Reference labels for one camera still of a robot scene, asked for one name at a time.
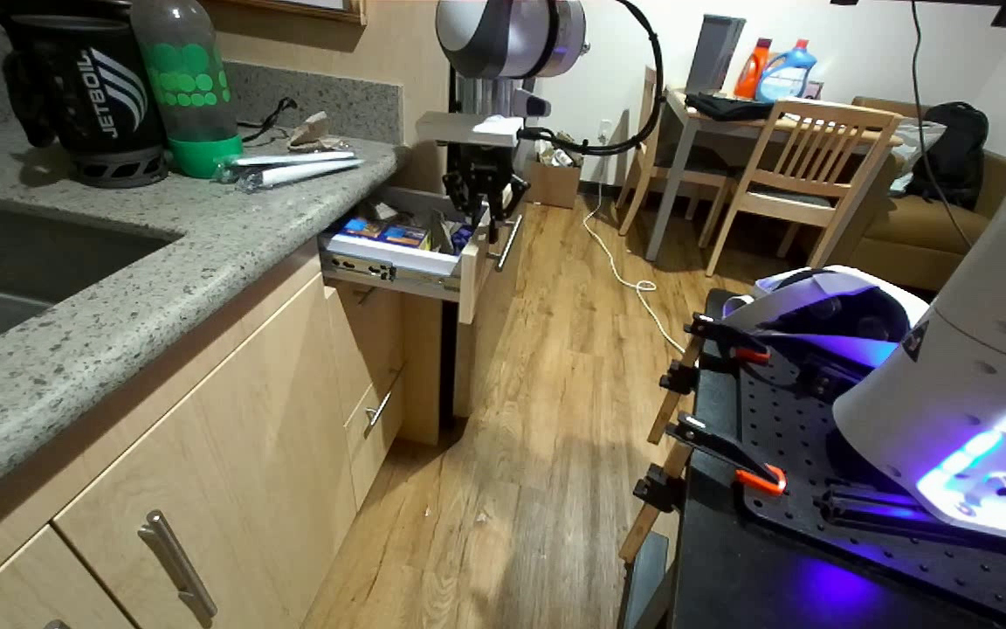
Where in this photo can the open grey laptop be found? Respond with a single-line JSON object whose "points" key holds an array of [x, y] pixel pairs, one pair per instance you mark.
{"points": [[713, 55]]}

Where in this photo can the steel kitchen sink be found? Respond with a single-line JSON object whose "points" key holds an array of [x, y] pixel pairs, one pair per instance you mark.
{"points": [[15, 265]]}

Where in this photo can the light wood cabinet door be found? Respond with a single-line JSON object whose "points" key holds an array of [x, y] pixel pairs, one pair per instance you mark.
{"points": [[244, 467], [15, 588]]}

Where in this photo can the wooden dining table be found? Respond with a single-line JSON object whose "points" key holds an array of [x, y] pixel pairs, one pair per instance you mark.
{"points": [[733, 125]]}

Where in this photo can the black backpack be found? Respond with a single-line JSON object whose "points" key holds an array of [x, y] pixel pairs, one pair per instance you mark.
{"points": [[952, 150]]}

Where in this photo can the silver foil roll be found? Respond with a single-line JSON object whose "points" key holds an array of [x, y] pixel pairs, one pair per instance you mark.
{"points": [[306, 176]]}

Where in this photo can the shallow wood utensil drawer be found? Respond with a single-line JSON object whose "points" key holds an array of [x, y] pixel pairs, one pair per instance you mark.
{"points": [[392, 260]]}

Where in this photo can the small blue packet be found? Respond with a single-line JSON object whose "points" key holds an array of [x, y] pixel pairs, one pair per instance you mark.
{"points": [[356, 225]]}

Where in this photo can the kitchen utensils pile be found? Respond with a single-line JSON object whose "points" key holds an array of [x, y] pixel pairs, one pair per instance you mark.
{"points": [[409, 227]]}

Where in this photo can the small cardboard box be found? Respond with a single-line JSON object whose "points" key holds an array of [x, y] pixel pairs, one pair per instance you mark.
{"points": [[557, 178]]}

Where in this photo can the green plastic bottle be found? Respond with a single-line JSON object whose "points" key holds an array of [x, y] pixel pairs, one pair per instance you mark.
{"points": [[188, 81]]}

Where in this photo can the plain wooden chair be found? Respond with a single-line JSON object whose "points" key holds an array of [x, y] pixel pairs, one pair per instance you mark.
{"points": [[689, 178]]}

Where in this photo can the light wood drawer front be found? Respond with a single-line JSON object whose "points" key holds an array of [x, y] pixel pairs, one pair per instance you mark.
{"points": [[377, 429], [366, 335]]}

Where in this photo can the utensils on counter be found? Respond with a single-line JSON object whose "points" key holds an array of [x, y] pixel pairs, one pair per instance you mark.
{"points": [[295, 158]]}

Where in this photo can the orange detergent bottle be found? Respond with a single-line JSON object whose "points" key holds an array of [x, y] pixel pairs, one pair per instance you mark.
{"points": [[751, 70]]}

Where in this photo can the slat back wooden chair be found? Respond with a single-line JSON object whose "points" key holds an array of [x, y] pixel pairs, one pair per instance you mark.
{"points": [[804, 201]]}

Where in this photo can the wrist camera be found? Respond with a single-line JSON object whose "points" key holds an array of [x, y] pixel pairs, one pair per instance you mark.
{"points": [[468, 127]]}

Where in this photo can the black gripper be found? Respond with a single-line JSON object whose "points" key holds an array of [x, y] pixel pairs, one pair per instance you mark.
{"points": [[486, 176]]}

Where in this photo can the clear blue jug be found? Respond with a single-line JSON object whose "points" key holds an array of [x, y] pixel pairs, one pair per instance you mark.
{"points": [[789, 76]]}

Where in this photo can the tan sofa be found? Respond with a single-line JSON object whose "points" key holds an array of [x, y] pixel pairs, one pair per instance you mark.
{"points": [[908, 248]]}

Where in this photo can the white VR headset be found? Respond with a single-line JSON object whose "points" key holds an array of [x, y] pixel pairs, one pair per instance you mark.
{"points": [[827, 309]]}

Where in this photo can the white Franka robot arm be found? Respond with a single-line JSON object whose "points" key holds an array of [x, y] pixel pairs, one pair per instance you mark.
{"points": [[970, 385]]}

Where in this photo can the brown wooden utensil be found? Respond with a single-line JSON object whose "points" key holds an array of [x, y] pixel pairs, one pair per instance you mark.
{"points": [[317, 132]]}

